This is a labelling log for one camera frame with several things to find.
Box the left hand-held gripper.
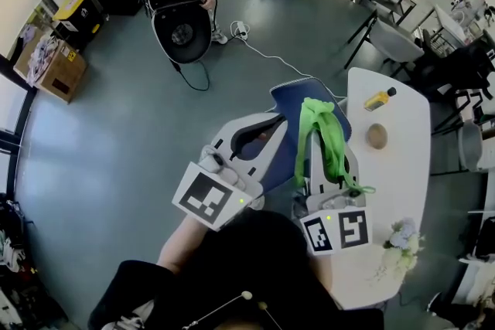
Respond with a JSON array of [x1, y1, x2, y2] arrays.
[[172, 112, 289, 232]]

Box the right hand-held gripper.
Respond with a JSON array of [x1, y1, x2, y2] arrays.
[[299, 126, 373, 257]]

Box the green cloth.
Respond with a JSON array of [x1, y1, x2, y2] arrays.
[[293, 97, 377, 196]]

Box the blue chair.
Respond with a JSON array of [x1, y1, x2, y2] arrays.
[[269, 77, 353, 195]]

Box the person's left forearm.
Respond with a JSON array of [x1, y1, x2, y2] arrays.
[[155, 215, 218, 276]]

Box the person's right forearm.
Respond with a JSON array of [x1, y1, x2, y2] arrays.
[[313, 253, 336, 297]]

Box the white shell chair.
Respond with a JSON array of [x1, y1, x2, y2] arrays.
[[341, 9, 427, 79]]

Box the brown round fruit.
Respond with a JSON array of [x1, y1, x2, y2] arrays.
[[366, 122, 389, 150]]

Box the yellow bottle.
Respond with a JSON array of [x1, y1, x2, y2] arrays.
[[363, 86, 398, 113]]

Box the pale flower bouquet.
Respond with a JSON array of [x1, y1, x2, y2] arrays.
[[372, 217, 427, 284]]

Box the person's black clothing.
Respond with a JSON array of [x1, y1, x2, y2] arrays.
[[87, 209, 387, 330]]

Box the white power strip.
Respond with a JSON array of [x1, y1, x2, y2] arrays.
[[230, 20, 250, 41]]

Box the cardboard box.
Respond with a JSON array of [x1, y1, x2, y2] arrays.
[[12, 39, 89, 104]]

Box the yellow-lid black bin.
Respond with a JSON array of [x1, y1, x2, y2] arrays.
[[51, 0, 106, 52]]

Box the person's sneaker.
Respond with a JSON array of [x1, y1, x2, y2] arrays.
[[101, 314, 147, 330]]

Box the pile of pale clothes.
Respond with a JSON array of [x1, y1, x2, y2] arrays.
[[24, 24, 60, 85]]

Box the black floor cable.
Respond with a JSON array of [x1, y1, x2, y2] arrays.
[[169, 59, 213, 93]]

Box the white cable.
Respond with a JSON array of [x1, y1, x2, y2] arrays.
[[241, 36, 350, 100]]

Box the cord with beige beads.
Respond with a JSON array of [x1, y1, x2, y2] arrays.
[[180, 290, 284, 330]]

